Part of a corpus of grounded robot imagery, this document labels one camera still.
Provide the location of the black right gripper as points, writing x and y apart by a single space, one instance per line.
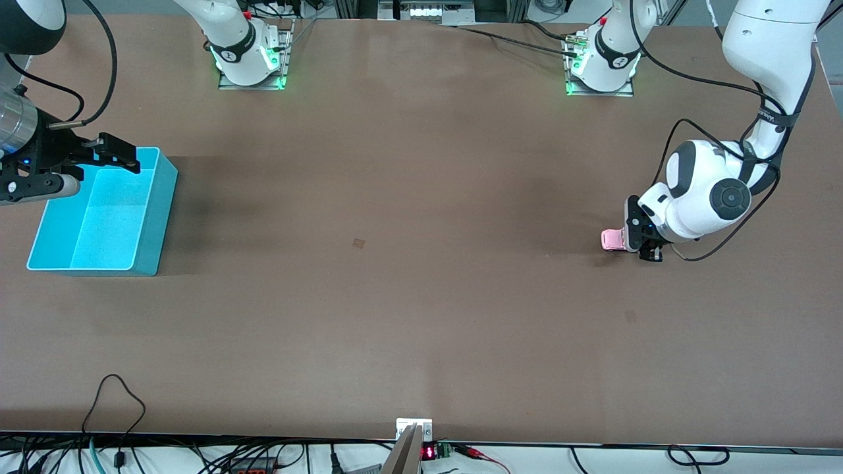
54 149

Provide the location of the red clip lead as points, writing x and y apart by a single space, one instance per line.
477 454

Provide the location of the red digit display module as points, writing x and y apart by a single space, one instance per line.
430 452

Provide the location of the pink toy jeep black roof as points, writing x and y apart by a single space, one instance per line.
612 239

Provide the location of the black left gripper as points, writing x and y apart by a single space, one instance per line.
651 251

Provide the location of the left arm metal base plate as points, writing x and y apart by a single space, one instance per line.
625 93

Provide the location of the aluminium frame structure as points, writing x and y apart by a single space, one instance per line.
388 10

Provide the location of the turquoise plastic bin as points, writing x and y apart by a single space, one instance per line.
105 227

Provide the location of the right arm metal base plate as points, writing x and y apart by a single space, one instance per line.
287 52

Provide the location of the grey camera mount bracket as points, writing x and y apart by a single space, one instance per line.
411 438

